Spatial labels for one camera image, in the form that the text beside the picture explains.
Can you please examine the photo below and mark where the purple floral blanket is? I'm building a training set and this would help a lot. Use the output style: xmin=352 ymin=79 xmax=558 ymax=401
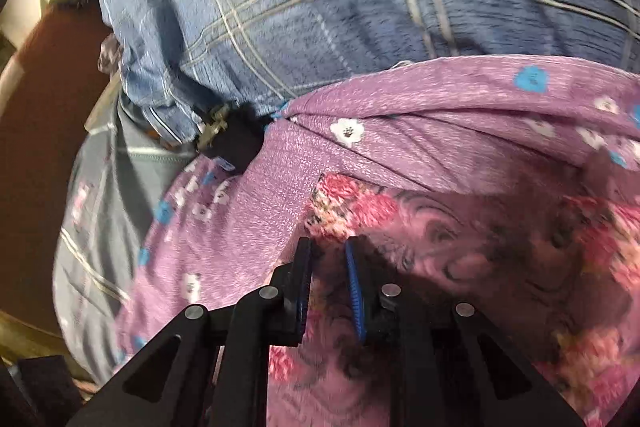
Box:
xmin=112 ymin=54 xmax=640 ymax=427

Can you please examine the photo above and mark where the reddish-brown headboard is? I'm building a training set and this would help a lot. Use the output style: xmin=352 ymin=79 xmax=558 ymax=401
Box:
xmin=0 ymin=4 xmax=121 ymax=333

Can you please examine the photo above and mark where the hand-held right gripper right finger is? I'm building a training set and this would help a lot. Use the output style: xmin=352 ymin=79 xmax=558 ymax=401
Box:
xmin=345 ymin=236 xmax=586 ymax=427

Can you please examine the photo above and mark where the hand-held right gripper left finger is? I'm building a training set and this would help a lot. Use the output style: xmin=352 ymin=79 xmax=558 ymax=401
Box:
xmin=75 ymin=237 xmax=314 ymax=427

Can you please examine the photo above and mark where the crumpled pale lilac cloth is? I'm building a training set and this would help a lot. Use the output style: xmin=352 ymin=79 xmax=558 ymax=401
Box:
xmin=97 ymin=34 xmax=124 ymax=76

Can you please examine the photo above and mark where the grey star-print sheet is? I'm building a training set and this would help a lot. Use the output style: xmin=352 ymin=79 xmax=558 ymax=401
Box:
xmin=52 ymin=107 xmax=202 ymax=383

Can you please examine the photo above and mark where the maroon floral shirt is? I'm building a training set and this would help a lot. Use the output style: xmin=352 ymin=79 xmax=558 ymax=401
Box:
xmin=267 ymin=172 xmax=640 ymax=427

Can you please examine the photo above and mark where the blue plaid quilt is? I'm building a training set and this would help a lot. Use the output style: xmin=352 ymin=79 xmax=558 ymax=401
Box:
xmin=95 ymin=0 xmax=640 ymax=154

